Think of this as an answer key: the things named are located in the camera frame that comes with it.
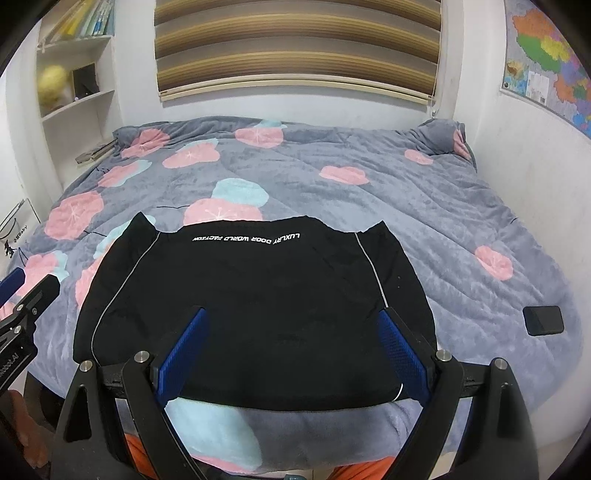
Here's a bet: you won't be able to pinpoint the black jacket with reflective piping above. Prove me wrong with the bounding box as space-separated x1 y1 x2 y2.
73 215 436 411

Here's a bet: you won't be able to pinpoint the person's left hand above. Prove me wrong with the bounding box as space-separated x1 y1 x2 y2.
8 390 51 469

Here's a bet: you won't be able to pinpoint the white printed bag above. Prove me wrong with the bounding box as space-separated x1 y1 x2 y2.
0 198 40 278

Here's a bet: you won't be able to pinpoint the grey floral bed quilt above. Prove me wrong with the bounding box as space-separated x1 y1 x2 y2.
0 115 584 476

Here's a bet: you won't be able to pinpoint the orange trousers of person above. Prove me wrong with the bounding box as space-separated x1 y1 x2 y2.
125 434 394 480

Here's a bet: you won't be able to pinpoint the black smartphone on bed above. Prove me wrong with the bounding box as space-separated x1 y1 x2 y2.
523 306 564 337

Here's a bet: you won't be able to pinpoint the grey item beside bed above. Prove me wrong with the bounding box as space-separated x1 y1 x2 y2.
75 139 116 165

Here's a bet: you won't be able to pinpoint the yellow plush toy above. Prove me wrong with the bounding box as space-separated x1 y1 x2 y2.
37 65 73 115

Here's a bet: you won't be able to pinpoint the black box on shelf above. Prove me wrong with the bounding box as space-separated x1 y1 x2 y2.
72 63 100 100

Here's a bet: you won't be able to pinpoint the row of books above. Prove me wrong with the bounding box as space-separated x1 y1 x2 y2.
39 0 115 45

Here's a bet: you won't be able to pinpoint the striped brown window blind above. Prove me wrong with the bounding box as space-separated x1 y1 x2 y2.
154 1 442 105

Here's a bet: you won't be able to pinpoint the white wall shelf unit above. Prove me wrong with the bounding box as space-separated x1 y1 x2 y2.
36 0 122 188

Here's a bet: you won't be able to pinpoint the colourful wall map poster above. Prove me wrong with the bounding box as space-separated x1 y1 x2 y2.
502 1 590 136

